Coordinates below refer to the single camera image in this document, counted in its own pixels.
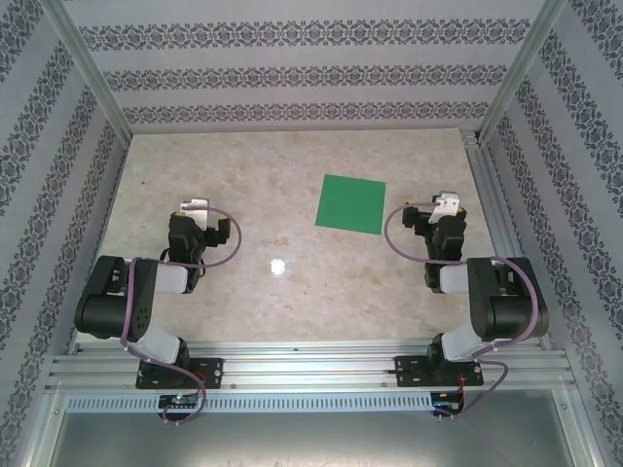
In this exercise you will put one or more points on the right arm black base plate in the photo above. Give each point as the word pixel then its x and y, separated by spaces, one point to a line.
pixel 409 372

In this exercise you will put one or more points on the aluminium frame post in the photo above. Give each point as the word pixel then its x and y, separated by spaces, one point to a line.
pixel 522 68
pixel 91 68

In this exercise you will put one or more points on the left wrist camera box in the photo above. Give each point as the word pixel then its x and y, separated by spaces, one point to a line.
pixel 194 208

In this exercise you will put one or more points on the grey metal sheet panel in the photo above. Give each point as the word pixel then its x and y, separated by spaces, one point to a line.
pixel 311 438

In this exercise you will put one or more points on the green square paper sheet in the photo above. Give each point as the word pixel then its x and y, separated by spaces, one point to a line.
pixel 350 204

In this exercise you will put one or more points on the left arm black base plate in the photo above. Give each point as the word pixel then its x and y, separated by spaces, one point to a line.
pixel 211 372

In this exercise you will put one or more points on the aluminium side rail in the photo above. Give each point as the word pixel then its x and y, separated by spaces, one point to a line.
pixel 490 194

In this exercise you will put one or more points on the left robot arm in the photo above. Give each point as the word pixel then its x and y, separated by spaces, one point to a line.
pixel 146 287

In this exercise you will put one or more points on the aluminium mounting rail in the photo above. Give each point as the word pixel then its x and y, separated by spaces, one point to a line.
pixel 311 370

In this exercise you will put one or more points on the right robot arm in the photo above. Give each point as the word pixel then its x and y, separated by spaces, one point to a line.
pixel 511 311

